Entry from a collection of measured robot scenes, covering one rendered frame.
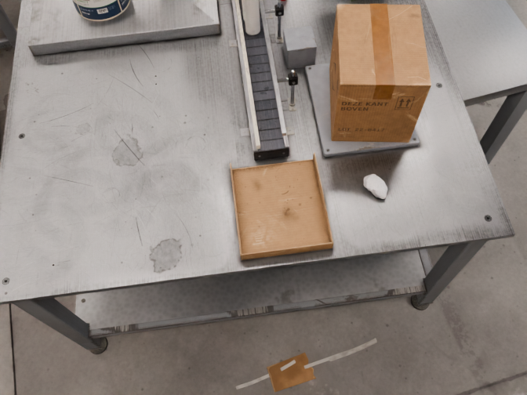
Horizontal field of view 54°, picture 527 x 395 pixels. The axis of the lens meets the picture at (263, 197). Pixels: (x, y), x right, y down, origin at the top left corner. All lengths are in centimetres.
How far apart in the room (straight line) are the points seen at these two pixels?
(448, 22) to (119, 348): 182
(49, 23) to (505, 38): 161
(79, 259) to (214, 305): 69
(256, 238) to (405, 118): 55
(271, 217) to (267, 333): 85
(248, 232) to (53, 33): 102
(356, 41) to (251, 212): 57
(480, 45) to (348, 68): 69
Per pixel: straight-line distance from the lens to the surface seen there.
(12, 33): 312
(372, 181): 156
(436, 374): 231
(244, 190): 156
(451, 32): 204
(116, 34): 197
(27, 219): 169
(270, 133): 161
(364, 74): 145
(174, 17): 197
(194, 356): 227
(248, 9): 179
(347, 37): 153
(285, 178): 157
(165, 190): 160
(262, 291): 207
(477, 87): 189
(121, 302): 215
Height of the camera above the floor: 220
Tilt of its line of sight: 62 degrees down
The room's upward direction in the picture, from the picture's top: 4 degrees counter-clockwise
